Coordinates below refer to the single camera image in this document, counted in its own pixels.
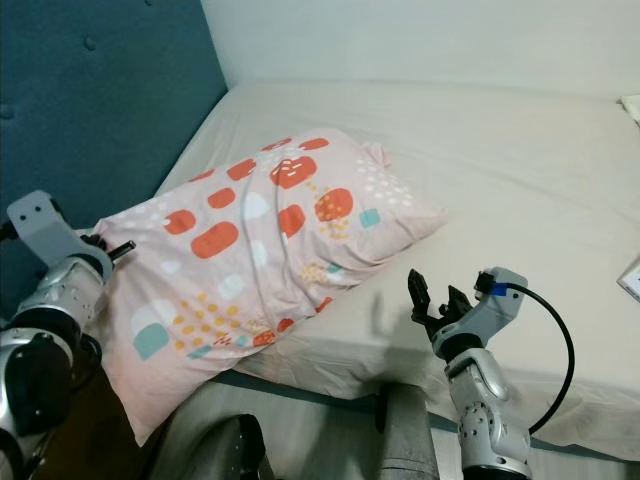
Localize pink patterned pillow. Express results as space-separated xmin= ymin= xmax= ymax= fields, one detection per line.
xmin=93 ymin=126 xmax=451 ymax=448

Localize white printed paper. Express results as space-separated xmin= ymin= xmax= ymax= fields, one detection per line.
xmin=616 ymin=254 xmax=640 ymax=305

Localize blue fabric headboard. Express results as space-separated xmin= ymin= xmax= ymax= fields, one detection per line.
xmin=0 ymin=0 xmax=230 ymax=301

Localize mattress with cream sheet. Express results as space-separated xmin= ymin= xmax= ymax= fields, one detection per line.
xmin=150 ymin=78 xmax=640 ymax=463

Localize grey robot left leg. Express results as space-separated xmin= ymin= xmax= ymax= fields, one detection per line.
xmin=153 ymin=414 xmax=278 ymax=480

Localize white quilt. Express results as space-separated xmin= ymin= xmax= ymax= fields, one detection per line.
xmin=617 ymin=94 xmax=640 ymax=128

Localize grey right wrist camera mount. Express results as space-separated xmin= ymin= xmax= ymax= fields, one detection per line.
xmin=478 ymin=267 xmax=531 ymax=336

